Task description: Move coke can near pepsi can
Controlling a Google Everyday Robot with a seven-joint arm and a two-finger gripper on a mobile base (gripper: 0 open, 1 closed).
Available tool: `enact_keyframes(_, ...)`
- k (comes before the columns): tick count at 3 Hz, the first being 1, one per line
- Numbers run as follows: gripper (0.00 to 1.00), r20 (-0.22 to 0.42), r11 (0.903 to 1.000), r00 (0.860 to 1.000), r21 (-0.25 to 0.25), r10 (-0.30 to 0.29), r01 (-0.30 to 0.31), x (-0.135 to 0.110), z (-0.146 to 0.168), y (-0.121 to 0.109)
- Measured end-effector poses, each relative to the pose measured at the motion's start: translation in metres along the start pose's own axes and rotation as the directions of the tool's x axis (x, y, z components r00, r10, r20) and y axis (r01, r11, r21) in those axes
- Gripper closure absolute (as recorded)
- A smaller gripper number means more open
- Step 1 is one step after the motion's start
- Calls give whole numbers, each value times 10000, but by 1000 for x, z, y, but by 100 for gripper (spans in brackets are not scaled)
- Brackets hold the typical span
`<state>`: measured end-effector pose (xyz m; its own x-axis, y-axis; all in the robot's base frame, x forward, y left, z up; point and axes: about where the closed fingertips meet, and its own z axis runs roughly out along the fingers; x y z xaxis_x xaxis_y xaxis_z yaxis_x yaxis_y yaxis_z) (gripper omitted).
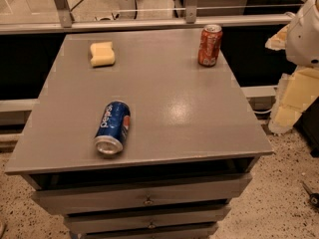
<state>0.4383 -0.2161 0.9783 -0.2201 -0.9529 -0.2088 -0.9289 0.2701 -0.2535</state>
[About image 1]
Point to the middle grey drawer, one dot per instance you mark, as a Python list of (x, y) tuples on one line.
[(147, 219)]

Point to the grey drawer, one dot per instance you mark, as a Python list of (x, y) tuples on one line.
[(134, 195), (191, 231), (147, 219)]

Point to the red coke can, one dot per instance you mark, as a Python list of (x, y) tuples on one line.
[(210, 42)]

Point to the blue pepsi can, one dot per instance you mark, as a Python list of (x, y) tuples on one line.
[(113, 128)]

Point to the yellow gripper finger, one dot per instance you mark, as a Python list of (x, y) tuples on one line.
[(277, 41), (294, 95)]

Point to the black caster wheel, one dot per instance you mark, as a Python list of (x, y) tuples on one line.
[(313, 197)]

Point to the top grey drawer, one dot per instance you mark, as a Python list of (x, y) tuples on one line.
[(134, 195)]

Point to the bottom grey drawer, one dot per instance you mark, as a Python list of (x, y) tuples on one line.
[(191, 231)]

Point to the grey drawer cabinet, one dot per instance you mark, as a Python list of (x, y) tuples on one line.
[(186, 120)]

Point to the metal window rail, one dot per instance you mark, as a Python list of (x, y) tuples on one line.
[(73, 16)]

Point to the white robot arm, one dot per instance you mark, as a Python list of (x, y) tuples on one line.
[(302, 40)]

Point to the yellow sponge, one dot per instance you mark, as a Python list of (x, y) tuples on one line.
[(102, 54)]

